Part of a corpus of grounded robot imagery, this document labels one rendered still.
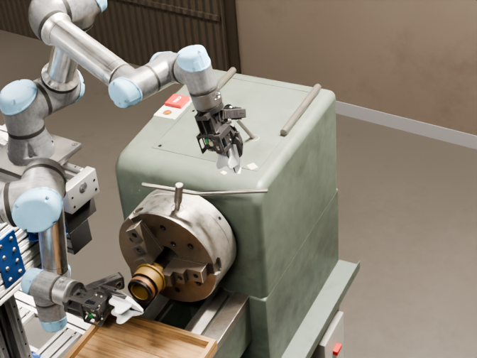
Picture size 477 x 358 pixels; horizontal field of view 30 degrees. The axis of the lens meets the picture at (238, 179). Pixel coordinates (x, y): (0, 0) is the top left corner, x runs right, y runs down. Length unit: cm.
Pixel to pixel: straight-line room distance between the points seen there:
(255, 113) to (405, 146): 217
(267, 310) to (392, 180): 200
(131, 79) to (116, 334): 78
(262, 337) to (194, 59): 98
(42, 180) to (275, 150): 69
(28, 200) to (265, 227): 68
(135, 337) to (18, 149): 70
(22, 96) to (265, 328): 101
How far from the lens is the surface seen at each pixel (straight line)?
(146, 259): 243
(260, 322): 272
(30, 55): 614
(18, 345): 326
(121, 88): 218
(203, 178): 250
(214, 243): 241
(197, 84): 220
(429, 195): 448
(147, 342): 255
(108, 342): 257
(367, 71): 488
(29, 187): 227
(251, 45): 520
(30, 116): 277
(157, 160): 258
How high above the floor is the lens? 269
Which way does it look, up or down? 36 degrees down
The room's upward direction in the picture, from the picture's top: 5 degrees counter-clockwise
